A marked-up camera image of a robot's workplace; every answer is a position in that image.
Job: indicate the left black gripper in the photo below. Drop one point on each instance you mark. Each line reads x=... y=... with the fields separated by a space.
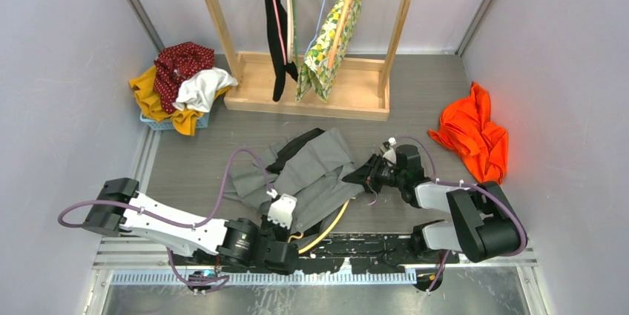
x=283 y=231

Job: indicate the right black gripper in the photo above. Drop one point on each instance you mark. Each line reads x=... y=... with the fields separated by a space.
x=368 y=174

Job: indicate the grey garment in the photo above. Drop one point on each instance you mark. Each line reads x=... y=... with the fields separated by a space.
x=309 y=167

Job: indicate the lemon print skirt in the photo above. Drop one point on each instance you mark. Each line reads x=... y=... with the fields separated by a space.
x=314 y=73

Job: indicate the black skirt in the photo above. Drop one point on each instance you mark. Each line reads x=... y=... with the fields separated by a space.
x=280 y=70

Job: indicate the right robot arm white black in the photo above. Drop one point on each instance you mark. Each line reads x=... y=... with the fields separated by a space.
x=481 y=225

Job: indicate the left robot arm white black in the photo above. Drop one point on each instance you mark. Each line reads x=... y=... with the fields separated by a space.
x=122 y=209

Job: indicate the wooden hanger rack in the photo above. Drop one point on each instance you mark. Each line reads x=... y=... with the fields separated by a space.
x=338 y=87

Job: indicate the beige hanger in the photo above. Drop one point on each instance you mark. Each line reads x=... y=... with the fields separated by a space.
x=290 y=30

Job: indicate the orange hanger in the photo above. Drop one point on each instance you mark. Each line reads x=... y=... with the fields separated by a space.
x=338 y=33

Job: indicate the green hanger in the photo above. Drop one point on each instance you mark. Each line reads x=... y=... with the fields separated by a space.
x=295 y=34

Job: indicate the pink hanger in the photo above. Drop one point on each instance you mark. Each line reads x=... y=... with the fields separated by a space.
x=275 y=38

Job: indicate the orange garment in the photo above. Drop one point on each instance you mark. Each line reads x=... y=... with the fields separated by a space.
x=466 y=128

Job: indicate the light blue plastic basket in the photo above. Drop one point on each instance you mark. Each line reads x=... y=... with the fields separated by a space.
x=201 y=122

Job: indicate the mustard yellow garment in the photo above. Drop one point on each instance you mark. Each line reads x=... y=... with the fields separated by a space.
x=149 y=103

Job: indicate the white garment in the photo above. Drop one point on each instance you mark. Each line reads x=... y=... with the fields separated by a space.
x=198 y=93

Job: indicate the red polka dot garment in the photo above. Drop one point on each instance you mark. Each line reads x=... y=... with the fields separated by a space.
x=176 y=64

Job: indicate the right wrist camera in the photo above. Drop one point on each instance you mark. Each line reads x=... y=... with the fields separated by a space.
x=388 y=151

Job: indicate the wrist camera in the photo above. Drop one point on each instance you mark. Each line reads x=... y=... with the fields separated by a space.
x=388 y=151
x=281 y=209

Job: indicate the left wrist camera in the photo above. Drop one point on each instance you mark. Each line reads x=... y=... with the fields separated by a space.
x=281 y=209

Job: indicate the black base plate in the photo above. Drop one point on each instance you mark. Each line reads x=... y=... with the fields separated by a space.
x=365 y=252

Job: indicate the aluminium slotted rail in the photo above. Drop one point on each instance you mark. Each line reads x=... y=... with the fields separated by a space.
x=343 y=277

